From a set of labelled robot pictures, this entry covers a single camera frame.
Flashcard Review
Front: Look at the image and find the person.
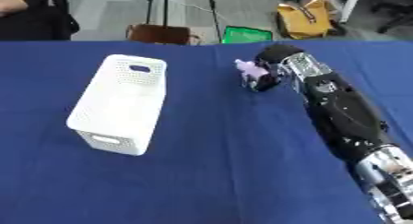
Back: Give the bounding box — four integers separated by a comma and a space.
0, 0, 83, 41

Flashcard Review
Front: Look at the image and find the brown chair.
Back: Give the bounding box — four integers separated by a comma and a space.
124, 23, 202, 46

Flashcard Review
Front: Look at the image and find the green box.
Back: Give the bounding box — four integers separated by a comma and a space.
219, 25, 275, 45

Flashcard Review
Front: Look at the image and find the black tripod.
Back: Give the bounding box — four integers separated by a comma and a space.
143, 0, 225, 43

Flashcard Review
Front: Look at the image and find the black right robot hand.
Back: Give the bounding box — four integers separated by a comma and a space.
240, 43, 307, 93

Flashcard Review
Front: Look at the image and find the white perforated plastic basket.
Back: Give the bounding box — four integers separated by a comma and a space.
65, 53, 170, 157

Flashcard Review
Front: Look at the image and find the yellow bag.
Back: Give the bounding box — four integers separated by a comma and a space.
274, 0, 336, 41

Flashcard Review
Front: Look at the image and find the black office chair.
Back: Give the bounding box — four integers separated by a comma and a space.
369, 0, 413, 35

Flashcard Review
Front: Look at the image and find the pale purple toy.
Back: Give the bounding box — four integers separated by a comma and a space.
233, 58, 271, 82

